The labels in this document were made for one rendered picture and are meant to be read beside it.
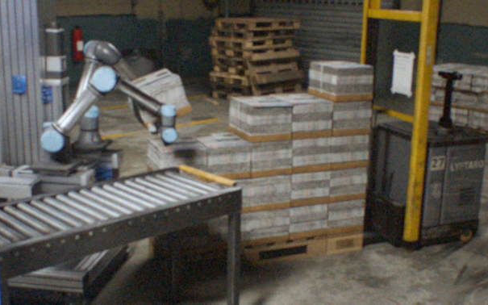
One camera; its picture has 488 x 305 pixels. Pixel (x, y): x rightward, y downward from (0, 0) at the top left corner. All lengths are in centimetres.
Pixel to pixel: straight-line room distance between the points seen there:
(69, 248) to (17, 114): 136
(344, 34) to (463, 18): 223
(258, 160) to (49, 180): 130
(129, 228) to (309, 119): 175
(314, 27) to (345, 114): 786
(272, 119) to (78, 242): 179
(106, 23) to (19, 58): 756
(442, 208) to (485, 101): 379
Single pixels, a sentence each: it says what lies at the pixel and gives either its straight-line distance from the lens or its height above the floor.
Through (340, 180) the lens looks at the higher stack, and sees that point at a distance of 447.
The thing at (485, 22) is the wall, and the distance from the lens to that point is 1044.
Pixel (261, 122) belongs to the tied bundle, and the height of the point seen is 96.
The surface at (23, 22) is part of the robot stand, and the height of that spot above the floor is 157.
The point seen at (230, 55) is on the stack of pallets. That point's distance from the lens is 1059.
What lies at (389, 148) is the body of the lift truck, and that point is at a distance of 502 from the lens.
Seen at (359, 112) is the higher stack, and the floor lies 99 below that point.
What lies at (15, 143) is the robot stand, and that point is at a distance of 398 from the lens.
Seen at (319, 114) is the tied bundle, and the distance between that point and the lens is 427.
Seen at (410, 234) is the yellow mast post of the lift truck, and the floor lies 14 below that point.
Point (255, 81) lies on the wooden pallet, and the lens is 1019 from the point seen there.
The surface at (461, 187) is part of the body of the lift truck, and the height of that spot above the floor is 43.
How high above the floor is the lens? 176
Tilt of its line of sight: 14 degrees down
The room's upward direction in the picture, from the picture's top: 1 degrees clockwise
